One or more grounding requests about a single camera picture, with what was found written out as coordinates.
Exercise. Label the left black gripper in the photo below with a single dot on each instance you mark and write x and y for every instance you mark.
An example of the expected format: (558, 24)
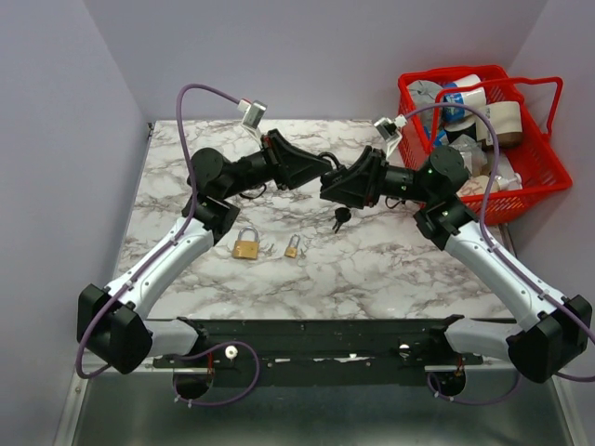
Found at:
(290, 166)

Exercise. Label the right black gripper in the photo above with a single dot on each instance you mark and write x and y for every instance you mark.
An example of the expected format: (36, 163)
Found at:
(363, 184)

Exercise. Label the small brass padlock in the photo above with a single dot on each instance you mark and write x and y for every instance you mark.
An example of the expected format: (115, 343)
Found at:
(291, 249)

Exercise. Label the large brass padlock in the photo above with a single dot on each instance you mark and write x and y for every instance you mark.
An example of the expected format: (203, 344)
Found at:
(246, 245)

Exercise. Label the black padlock with keys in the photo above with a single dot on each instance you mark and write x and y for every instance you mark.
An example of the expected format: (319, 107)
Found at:
(336, 170)

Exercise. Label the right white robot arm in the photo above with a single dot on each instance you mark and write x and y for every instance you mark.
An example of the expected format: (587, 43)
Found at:
(549, 328)

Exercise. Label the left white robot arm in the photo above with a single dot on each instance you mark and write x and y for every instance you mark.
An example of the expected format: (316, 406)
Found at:
(112, 319)

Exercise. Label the grey crumpled bag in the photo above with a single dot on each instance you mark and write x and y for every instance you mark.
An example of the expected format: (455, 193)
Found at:
(424, 92)

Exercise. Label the beige lotion pump bottle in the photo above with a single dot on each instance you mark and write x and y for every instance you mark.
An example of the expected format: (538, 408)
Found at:
(477, 185)

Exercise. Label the clear plastic bag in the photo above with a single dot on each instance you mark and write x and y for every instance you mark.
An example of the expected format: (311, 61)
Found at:
(474, 157)

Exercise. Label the white blue paper cup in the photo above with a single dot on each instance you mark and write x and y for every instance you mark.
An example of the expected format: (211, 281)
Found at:
(475, 98)

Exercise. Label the beige tape roll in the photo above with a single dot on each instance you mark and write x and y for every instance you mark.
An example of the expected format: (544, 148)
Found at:
(506, 119)

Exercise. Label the red plastic basket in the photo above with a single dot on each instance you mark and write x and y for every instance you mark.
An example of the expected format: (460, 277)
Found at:
(541, 170)

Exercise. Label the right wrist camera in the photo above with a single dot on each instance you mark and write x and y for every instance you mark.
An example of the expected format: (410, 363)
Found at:
(391, 131)

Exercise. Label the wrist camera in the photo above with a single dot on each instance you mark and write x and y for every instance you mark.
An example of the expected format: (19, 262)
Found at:
(391, 131)
(252, 111)

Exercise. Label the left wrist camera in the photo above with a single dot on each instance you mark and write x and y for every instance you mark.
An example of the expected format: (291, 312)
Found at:
(252, 111)

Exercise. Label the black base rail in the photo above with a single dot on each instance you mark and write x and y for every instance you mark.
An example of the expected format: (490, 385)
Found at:
(321, 353)

